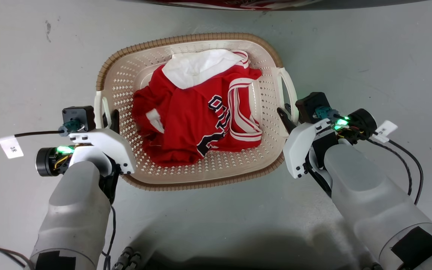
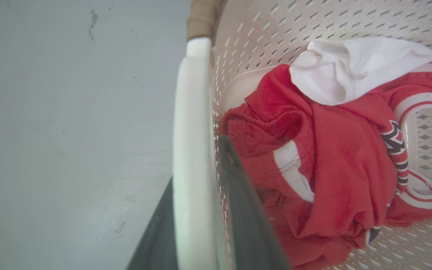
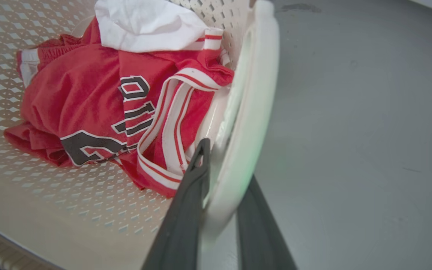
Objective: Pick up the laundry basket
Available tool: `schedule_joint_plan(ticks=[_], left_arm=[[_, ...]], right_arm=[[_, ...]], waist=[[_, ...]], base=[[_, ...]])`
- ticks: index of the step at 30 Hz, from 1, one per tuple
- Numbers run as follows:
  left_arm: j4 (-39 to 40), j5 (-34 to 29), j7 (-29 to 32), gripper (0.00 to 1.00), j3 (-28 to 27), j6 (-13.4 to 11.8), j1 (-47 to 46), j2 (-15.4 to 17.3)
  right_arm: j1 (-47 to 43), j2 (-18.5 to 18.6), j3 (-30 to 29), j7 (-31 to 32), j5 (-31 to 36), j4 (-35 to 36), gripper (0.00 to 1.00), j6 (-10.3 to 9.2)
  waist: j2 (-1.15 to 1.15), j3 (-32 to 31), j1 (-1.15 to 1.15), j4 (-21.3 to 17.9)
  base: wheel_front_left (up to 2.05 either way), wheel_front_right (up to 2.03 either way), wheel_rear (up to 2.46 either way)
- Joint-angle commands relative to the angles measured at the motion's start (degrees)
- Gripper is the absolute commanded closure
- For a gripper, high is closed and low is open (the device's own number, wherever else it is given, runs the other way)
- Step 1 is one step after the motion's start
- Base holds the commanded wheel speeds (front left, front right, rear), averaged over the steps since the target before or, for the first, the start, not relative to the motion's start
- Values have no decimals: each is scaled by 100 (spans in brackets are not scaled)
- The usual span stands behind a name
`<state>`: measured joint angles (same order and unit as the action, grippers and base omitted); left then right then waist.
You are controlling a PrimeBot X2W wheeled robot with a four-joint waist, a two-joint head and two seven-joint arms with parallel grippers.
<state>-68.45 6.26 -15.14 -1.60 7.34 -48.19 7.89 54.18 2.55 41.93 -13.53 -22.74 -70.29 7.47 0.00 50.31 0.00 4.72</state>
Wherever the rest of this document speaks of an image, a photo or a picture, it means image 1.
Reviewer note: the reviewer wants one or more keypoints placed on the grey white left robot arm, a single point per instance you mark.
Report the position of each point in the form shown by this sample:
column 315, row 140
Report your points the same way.
column 74, row 210

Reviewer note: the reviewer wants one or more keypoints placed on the red basketball jersey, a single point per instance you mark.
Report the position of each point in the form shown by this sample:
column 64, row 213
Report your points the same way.
column 186, row 123

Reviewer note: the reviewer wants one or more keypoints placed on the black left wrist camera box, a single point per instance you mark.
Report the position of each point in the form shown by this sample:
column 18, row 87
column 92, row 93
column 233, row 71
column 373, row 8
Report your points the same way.
column 81, row 116

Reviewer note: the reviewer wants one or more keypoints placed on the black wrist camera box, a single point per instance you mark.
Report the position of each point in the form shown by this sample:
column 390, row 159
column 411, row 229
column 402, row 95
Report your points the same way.
column 311, row 105
column 81, row 116

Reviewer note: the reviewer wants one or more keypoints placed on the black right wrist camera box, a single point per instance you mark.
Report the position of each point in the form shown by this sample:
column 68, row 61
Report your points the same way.
column 311, row 105

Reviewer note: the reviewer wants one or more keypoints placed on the white garment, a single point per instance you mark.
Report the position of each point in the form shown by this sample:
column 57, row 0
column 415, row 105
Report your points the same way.
column 193, row 69

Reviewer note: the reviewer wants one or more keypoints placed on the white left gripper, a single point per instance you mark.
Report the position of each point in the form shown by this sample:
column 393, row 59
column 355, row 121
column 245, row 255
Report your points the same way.
column 114, row 144

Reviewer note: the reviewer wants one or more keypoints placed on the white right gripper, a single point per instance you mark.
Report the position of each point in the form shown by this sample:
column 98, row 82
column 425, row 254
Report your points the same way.
column 300, row 148

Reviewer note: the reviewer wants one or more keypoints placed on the dark red furniture edge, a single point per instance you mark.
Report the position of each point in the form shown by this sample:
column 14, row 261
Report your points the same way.
column 231, row 3

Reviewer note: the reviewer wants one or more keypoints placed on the cream laundry basket brown rim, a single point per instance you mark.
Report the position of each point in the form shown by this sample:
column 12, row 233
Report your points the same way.
column 201, row 172

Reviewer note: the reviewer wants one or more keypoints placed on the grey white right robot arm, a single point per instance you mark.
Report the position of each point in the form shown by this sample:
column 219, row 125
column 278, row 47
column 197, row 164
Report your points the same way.
column 369, row 202

